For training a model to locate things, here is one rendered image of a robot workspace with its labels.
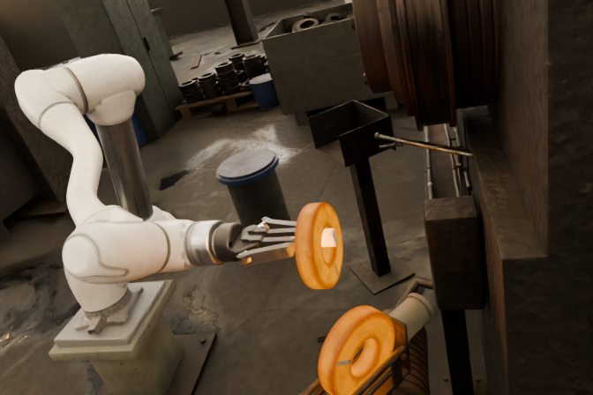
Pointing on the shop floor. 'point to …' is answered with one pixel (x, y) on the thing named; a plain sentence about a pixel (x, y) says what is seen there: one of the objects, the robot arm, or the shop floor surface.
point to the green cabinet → (122, 37)
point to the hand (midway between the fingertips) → (317, 238)
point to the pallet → (222, 85)
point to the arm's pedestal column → (159, 365)
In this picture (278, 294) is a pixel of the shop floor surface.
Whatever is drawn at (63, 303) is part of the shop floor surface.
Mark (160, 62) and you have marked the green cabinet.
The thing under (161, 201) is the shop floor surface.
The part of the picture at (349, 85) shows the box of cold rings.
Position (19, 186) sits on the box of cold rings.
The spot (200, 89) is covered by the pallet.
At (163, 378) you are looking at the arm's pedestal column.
